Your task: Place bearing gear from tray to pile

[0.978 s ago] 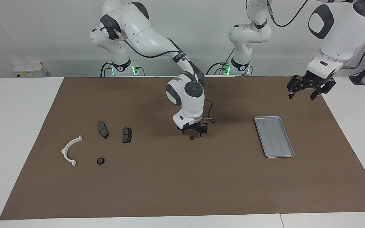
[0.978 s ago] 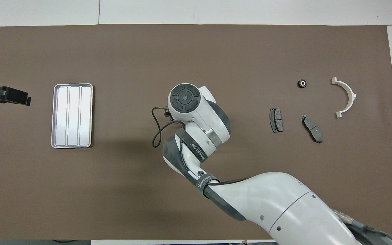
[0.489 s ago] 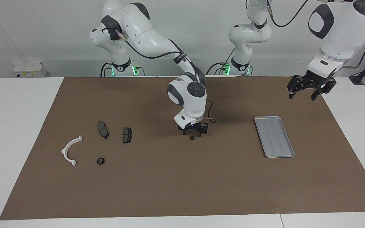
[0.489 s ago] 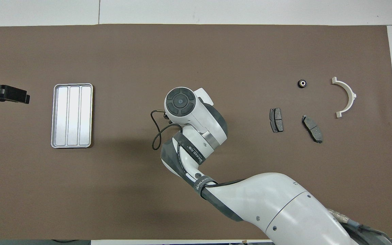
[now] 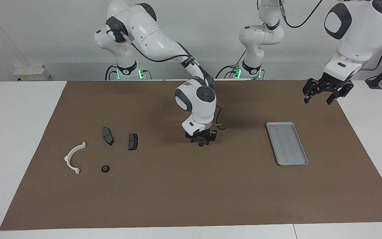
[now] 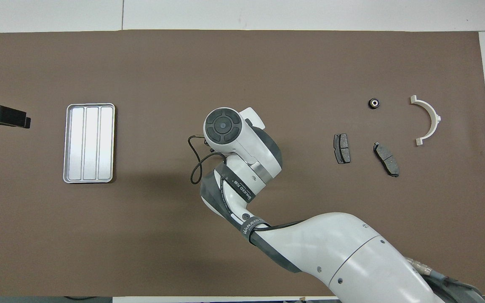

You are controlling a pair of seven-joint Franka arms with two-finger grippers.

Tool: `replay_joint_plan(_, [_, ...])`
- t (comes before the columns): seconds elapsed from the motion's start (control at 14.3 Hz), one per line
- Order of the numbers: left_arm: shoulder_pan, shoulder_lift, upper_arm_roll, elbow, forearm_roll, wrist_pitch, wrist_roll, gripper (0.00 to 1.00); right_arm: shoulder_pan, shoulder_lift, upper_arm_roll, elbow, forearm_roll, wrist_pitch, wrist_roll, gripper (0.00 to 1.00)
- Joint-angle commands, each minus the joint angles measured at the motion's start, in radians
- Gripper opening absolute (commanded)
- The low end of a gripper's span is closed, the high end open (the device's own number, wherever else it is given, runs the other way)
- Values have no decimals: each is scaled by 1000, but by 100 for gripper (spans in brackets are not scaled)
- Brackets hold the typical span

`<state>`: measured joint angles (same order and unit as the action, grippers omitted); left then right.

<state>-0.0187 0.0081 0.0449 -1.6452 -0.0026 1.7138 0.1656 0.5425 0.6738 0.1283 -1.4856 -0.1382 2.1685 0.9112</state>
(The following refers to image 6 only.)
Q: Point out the black bearing gear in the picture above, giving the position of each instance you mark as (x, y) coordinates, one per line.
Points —
(373, 103)

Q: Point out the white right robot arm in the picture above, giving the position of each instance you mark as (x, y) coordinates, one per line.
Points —
(343, 248)

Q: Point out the silver metal tray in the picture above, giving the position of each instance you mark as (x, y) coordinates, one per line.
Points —
(91, 143)

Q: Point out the brown table mat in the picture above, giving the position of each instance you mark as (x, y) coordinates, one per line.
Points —
(183, 63)

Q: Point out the short dark brake pad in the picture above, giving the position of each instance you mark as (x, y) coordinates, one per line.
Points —
(342, 148)

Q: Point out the long dark brake pad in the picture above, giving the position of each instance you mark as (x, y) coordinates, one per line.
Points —
(386, 159)

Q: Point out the white semicircular bracket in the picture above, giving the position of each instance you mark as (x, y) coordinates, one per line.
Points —
(432, 113)

